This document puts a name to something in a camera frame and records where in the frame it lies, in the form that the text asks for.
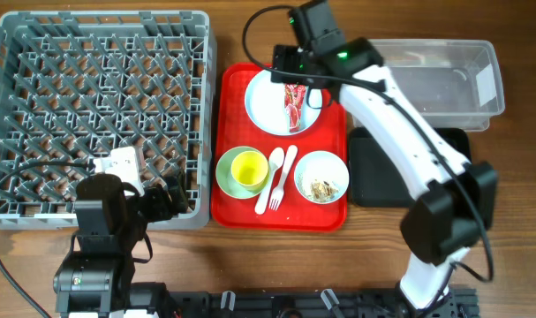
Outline red snack wrapper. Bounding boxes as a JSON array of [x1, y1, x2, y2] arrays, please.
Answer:
[[284, 84, 306, 133]]

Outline green bowl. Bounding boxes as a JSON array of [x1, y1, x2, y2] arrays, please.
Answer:
[[215, 146, 266, 199]]

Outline yellow cup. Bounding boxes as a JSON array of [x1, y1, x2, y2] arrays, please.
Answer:
[[230, 150, 269, 191]]

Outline light blue bowl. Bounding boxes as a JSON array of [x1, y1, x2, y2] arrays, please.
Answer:
[[294, 150, 350, 204]]

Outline rice and peanut shells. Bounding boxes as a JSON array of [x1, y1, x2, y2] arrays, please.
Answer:
[[299, 171, 339, 203]]

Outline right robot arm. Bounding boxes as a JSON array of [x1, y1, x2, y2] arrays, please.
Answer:
[[272, 1, 498, 315]]

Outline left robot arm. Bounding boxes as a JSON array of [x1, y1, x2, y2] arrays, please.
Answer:
[[53, 173, 189, 317]]

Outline grey dishwasher rack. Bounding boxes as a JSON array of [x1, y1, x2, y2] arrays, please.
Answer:
[[0, 11, 216, 231]]

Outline light blue plate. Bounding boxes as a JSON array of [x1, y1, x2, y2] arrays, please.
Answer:
[[245, 71, 323, 136]]

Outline red serving tray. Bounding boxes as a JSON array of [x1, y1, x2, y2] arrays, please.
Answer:
[[211, 63, 347, 232]]

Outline white plastic spoon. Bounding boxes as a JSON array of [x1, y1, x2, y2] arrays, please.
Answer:
[[254, 148, 284, 215]]

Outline white plastic fork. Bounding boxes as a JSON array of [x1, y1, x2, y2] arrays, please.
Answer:
[[268, 145, 298, 210]]

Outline black tray bin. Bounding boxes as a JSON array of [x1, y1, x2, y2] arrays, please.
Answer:
[[347, 126, 472, 209]]

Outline clear plastic bin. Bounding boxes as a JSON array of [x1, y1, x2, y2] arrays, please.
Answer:
[[372, 39, 505, 132]]

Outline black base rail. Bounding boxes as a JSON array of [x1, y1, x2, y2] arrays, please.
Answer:
[[125, 287, 480, 318]]

